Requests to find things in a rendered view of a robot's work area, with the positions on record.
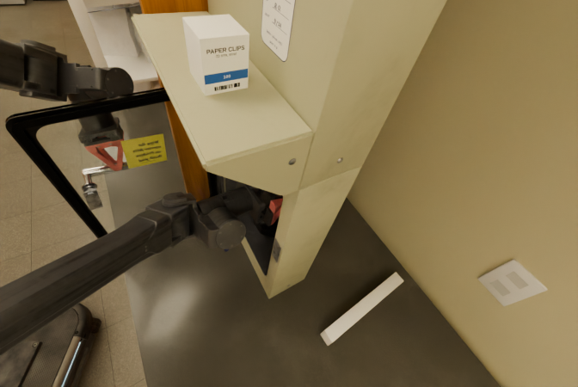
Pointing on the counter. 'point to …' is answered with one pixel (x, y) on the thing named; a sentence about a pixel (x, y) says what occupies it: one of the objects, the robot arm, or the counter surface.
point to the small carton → (217, 52)
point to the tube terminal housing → (334, 67)
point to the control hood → (229, 114)
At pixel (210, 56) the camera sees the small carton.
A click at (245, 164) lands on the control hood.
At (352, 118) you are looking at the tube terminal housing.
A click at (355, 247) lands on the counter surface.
